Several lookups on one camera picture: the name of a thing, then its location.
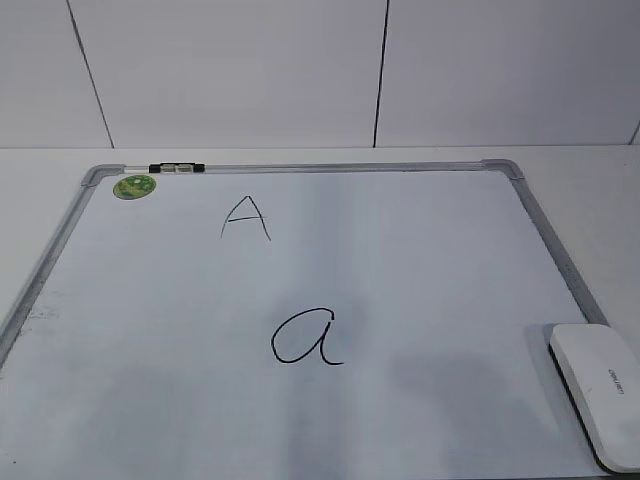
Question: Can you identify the white whiteboard eraser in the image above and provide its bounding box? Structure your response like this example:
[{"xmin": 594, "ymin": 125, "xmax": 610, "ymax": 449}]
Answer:
[{"xmin": 549, "ymin": 324, "xmax": 639, "ymax": 474}]

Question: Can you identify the white framed whiteboard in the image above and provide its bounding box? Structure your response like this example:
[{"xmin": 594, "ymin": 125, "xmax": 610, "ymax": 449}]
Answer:
[{"xmin": 1, "ymin": 159, "xmax": 639, "ymax": 479}]

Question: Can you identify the black board hanger clip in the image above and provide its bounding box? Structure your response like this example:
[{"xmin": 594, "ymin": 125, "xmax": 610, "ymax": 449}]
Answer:
[{"xmin": 148, "ymin": 162, "xmax": 206, "ymax": 174}]

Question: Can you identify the round green magnet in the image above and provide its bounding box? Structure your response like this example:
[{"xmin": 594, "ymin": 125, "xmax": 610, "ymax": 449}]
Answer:
[{"xmin": 113, "ymin": 175, "xmax": 156, "ymax": 200}]

